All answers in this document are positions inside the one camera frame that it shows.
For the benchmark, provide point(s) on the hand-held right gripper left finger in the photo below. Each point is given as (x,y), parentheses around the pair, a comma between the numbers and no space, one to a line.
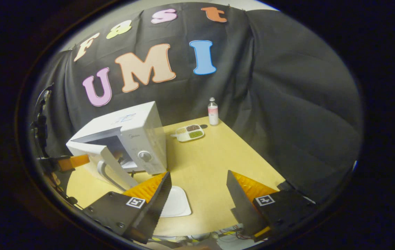
(155,205)

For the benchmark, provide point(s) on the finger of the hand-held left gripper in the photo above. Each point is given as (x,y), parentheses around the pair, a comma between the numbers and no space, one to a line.
(74,162)

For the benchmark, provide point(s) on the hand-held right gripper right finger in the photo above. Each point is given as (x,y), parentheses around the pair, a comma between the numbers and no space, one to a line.
(240,205)

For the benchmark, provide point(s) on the white microwave oven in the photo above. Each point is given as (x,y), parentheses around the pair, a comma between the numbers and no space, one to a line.
(141,121)

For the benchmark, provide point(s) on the white rectangular plate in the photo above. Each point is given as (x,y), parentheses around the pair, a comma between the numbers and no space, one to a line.
(178,205)

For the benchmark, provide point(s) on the white divided snack tray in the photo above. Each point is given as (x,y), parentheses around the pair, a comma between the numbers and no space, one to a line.
(188,133)

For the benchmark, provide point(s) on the small bottle with pink label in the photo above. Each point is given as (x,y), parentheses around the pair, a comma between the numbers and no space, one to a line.
(213,113)

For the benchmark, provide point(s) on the black backdrop cloth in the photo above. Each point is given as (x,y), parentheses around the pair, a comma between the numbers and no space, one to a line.
(287,104)

